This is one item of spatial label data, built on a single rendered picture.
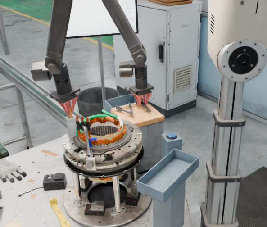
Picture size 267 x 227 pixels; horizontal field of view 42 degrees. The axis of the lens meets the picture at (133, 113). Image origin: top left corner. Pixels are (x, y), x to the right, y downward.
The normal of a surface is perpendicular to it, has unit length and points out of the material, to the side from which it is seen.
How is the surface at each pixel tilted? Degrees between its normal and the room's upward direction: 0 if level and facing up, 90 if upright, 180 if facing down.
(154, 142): 90
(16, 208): 0
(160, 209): 90
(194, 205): 0
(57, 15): 120
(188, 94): 90
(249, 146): 0
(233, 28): 109
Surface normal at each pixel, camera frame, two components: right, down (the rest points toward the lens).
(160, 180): -0.04, -0.89
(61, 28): 0.06, 0.85
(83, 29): 0.15, 0.33
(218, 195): -0.01, 0.45
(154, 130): 0.43, 0.40
